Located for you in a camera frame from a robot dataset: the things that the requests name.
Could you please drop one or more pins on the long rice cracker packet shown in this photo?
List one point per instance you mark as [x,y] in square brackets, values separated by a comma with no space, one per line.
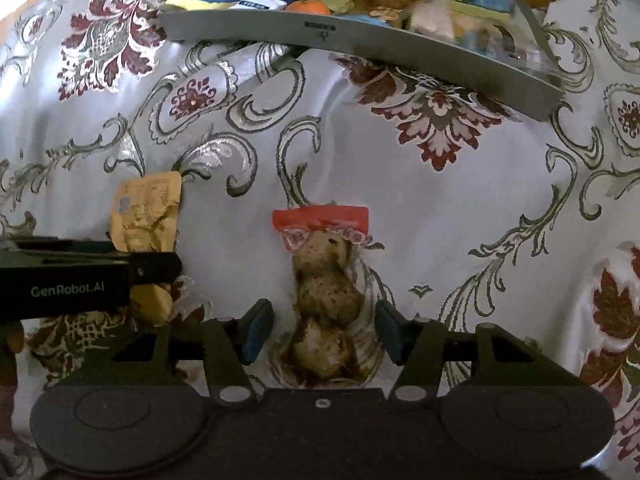
[504,43]

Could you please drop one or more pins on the clear round cake packet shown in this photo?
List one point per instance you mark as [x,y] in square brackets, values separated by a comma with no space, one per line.
[434,18]

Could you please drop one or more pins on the small orange fruit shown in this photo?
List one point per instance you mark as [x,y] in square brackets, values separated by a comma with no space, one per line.
[315,7]

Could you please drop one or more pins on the blue mixed nut packet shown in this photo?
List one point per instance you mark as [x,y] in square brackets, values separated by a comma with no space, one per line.
[387,11]

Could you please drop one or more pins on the grey tray with painted liner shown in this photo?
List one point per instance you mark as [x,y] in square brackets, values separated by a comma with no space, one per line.
[532,92]

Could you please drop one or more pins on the yellow snack packet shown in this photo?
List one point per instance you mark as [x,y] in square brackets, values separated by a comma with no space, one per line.
[144,218]

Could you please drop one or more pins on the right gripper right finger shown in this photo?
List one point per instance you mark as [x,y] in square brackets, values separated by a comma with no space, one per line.
[499,400]

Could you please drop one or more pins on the red topped brown ball packet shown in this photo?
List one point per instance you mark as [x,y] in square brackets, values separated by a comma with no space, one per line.
[325,299]

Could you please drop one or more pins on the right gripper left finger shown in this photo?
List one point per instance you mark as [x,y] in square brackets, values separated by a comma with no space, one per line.
[146,402]

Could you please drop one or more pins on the person's left hand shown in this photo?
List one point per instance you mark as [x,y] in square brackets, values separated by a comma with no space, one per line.
[12,340]

